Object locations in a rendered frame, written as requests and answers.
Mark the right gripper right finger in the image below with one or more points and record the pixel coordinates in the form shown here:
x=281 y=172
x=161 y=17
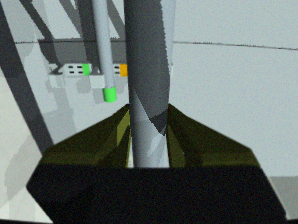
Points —
x=202 y=146

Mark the black wall panel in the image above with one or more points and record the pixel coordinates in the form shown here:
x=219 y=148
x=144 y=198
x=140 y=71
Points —
x=235 y=70

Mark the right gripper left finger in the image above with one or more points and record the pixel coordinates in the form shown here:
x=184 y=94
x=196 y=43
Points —
x=95 y=145

